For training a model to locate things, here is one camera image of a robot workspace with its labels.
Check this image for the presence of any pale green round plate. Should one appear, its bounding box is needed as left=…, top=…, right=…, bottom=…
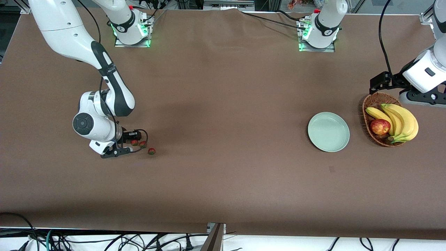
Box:
left=308, top=112, right=350, bottom=153

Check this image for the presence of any brown wicker basket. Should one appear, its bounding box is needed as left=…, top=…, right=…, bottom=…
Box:
left=362, top=92, right=406, bottom=147

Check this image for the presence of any small yellow banana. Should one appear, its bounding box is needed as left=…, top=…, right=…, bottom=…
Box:
left=365, top=107, right=395, bottom=136

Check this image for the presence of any red apple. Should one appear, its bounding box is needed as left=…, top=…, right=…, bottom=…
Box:
left=370, top=119, right=391, bottom=136

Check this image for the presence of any large yellow banana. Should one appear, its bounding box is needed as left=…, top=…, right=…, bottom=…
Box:
left=387, top=105, right=419, bottom=144

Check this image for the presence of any brown table cover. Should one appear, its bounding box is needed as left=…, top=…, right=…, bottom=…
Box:
left=0, top=6, right=446, bottom=241

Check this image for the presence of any grey metal background box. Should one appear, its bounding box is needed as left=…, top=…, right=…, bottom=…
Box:
left=203, top=0, right=255, bottom=11

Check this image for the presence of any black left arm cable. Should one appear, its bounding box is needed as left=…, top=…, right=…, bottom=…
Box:
left=378, top=0, right=395, bottom=79

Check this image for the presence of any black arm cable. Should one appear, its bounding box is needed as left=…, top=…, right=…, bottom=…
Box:
left=77, top=0, right=149, bottom=154
left=378, top=0, right=395, bottom=79

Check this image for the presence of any aluminium frame profile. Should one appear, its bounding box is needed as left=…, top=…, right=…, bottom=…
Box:
left=14, top=0, right=32, bottom=14
left=419, top=10, right=434, bottom=25

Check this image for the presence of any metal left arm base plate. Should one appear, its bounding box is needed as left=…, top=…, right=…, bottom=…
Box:
left=298, top=19, right=336, bottom=53

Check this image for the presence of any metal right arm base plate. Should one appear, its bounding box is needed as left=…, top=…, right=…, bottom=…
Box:
left=114, top=16, right=151, bottom=48

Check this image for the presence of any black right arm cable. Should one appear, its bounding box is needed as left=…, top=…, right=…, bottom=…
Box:
left=77, top=0, right=149, bottom=154

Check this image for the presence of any short black table cable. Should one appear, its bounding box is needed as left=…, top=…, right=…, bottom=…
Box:
left=277, top=10, right=304, bottom=21

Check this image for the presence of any long black table cable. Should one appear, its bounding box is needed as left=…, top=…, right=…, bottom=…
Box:
left=240, top=12, right=307, bottom=30

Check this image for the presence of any aluminium post with bracket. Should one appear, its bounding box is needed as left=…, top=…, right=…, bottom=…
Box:
left=200, top=223, right=226, bottom=251

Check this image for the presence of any thick black floor cable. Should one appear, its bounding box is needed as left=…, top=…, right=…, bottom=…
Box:
left=0, top=212, right=39, bottom=251

